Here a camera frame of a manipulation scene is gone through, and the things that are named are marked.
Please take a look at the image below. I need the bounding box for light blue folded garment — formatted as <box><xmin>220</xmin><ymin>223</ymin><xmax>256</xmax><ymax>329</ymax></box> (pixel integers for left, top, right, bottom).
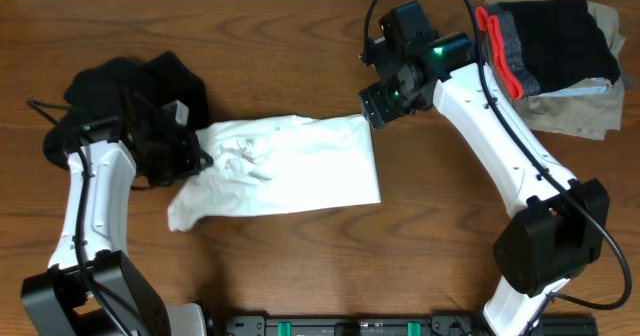
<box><xmin>539</xmin><ymin>78</ymin><xmax>612</xmax><ymax>97</ymax></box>

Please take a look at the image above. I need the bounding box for white t-shirt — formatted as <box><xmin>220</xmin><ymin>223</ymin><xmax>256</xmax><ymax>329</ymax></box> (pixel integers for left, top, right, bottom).
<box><xmin>167</xmin><ymin>114</ymin><xmax>381</xmax><ymax>231</ymax></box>

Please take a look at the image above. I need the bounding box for black t-shirt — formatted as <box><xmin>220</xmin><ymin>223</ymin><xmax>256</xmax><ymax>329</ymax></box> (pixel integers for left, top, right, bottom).
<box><xmin>43</xmin><ymin>51</ymin><xmax>209</xmax><ymax>174</ymax></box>

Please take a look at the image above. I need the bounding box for khaki folded garment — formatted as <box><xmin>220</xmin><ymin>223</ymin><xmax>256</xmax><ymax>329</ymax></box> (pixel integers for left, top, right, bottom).
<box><xmin>482</xmin><ymin>0</ymin><xmax>635</xmax><ymax>141</ymax></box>

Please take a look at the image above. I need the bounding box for black mounting rail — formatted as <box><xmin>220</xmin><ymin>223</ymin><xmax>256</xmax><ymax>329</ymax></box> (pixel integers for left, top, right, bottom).
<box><xmin>214</xmin><ymin>314</ymin><xmax>599</xmax><ymax>336</ymax></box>

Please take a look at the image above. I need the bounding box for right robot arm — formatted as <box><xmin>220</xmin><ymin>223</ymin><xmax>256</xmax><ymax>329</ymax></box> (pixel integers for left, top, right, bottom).
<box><xmin>359</xmin><ymin>1</ymin><xmax>609</xmax><ymax>335</ymax></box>

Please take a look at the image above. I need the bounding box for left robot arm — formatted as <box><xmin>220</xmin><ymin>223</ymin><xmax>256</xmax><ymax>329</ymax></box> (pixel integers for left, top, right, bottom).
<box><xmin>21</xmin><ymin>89</ymin><xmax>213</xmax><ymax>335</ymax></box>

